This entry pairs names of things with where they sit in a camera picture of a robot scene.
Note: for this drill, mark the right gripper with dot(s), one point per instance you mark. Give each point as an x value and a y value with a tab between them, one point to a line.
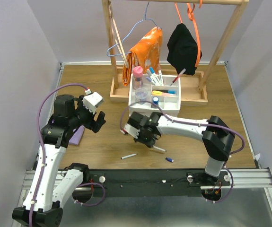
149	143

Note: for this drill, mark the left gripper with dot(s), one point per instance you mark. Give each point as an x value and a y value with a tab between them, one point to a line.
100	121

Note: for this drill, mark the black white thin marker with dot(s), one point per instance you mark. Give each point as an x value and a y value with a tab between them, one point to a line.
159	149

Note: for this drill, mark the small white black-tip pen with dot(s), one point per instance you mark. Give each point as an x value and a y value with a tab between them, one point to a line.
128	156

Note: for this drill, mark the blue lid small jar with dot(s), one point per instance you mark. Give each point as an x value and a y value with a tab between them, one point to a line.
155	102

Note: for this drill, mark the small blue cap piece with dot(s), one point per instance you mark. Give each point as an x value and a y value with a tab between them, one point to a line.
169	159

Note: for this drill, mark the clear paperclip jar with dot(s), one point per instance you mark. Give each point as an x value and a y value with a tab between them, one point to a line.
141	94

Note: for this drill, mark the yellow pink highlighter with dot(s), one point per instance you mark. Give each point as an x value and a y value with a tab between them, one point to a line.
159	93

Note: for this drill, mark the black teal highlighter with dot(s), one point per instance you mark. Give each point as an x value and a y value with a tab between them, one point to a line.
168	91

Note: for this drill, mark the lavender cap white marker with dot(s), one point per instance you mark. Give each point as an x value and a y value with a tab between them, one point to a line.
150	80

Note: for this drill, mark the pink lid pen tube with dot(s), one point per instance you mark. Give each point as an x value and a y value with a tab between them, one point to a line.
137	77

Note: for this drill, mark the blue cap white marker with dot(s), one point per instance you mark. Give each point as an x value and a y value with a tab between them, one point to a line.
156	77

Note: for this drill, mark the red clear pen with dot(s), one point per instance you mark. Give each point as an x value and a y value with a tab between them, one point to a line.
178	76

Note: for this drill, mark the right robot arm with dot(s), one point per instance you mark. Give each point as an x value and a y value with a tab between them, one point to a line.
212	132

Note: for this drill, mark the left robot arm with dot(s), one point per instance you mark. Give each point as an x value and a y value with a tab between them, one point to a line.
43	206

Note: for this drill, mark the purple folded cloth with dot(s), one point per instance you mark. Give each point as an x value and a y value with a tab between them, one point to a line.
76	138

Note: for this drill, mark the white drawer organizer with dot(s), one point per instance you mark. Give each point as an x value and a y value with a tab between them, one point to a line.
167	96

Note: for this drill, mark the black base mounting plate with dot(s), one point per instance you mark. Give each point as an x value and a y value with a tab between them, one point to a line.
151	183

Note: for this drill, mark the wooden clothes rack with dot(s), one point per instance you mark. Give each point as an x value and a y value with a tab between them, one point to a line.
193	88

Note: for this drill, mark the orange patterned cloth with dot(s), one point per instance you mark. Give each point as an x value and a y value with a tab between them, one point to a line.
145	53

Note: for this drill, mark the black garment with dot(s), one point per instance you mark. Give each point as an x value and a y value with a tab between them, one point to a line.
182	50

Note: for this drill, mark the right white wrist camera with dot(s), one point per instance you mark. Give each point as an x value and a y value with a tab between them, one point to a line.
128	129

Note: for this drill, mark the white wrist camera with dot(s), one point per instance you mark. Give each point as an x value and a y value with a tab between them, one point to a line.
92	100
128	129

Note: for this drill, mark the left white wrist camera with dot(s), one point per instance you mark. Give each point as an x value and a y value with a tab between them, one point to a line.
92	100

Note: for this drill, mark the aluminium frame rail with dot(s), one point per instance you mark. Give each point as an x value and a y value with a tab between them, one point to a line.
243	178

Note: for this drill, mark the blue wire hanger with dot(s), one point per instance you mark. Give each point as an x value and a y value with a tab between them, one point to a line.
130	32

